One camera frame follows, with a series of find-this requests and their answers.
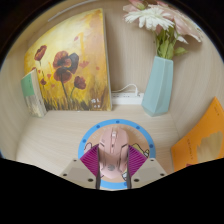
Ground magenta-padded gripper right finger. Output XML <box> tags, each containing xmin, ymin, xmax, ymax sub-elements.
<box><xmin>125</xmin><ymin>143</ymin><xmax>168</xmax><ymax>190</ymax></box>

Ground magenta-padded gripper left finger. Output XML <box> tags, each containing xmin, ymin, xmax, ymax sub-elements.
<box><xmin>59</xmin><ymin>143</ymin><xmax>102</xmax><ymax>190</ymax></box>

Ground pink computer mouse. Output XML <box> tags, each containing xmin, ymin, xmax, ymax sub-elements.
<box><xmin>98</xmin><ymin>126</ymin><xmax>130</xmax><ymax>183</ymax></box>

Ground round blue-rimmed cartoon mouse pad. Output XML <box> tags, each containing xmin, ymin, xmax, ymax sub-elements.
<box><xmin>77</xmin><ymin>118</ymin><xmax>157</xmax><ymax>191</ymax></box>

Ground white power strip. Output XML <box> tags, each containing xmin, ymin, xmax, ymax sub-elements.
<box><xmin>110</xmin><ymin>92</ymin><xmax>145</xmax><ymax>106</ymax></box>

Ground orange covered book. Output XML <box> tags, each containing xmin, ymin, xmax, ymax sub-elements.
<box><xmin>170</xmin><ymin>97</ymin><xmax>224</xmax><ymax>173</ymax></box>

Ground light blue faceted vase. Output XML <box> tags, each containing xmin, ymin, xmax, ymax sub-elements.
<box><xmin>141</xmin><ymin>55</ymin><xmax>175</xmax><ymax>118</ymax></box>

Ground green covered book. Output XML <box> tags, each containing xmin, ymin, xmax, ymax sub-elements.
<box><xmin>20</xmin><ymin>68</ymin><xmax>48</xmax><ymax>118</ymax></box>

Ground yellow poppy flower painting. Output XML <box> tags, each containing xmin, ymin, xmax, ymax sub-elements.
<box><xmin>23</xmin><ymin>8</ymin><xmax>113</xmax><ymax>112</ymax></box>

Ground white and pink flower bouquet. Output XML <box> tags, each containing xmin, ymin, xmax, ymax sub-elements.
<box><xmin>122</xmin><ymin>0</ymin><xmax>204</xmax><ymax>61</ymax></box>

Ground white power cable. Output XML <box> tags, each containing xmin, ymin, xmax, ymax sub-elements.
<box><xmin>111</xmin><ymin>83</ymin><xmax>140</xmax><ymax>96</ymax></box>

